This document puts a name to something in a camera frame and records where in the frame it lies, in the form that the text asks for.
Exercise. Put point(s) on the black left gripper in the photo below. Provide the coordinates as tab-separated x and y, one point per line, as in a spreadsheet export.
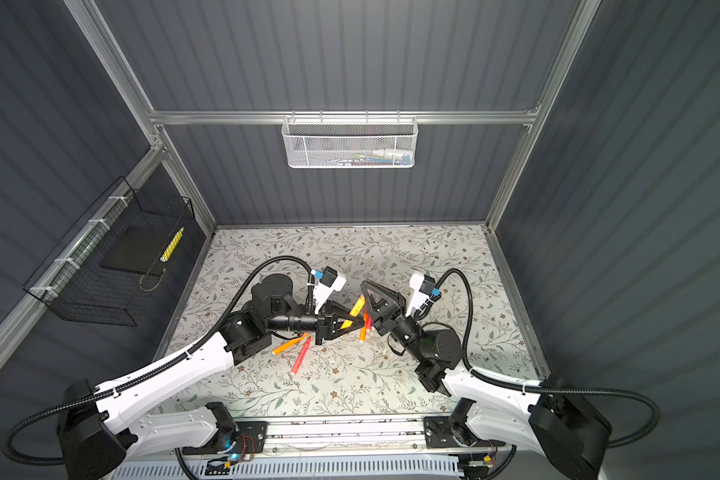
332	328

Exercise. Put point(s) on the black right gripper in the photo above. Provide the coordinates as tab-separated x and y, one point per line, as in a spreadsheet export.
392	320

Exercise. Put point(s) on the bright orange marker pen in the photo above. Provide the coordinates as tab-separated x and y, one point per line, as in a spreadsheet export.
363	336

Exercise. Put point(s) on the yellow orange marker pen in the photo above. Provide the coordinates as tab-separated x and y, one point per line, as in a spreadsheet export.
354	312

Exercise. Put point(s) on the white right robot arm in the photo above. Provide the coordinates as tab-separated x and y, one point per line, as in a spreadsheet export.
533	415

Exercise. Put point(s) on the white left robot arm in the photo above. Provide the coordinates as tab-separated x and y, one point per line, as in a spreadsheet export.
95	439

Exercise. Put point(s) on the pens in white basket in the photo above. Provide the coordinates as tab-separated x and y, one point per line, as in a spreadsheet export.
381	157

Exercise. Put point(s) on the yellow marker in basket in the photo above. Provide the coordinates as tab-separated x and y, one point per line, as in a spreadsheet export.
171	246

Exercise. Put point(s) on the black foam block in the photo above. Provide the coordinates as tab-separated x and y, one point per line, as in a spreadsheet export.
137	251

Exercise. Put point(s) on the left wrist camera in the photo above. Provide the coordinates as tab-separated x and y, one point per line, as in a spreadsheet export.
326	282

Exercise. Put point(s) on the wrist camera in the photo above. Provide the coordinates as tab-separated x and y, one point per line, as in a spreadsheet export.
326	282
424	292

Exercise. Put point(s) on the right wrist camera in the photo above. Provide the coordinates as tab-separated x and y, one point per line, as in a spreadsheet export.
424	292

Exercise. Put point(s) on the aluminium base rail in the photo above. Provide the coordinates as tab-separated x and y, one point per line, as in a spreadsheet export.
384	434

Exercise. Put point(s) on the white vented cable duct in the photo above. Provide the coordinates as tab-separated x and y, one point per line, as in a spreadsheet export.
411	466

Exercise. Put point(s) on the white wire mesh basket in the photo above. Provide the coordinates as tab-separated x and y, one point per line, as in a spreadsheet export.
306	142

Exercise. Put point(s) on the black wire basket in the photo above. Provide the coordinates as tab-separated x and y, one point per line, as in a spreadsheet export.
111	270

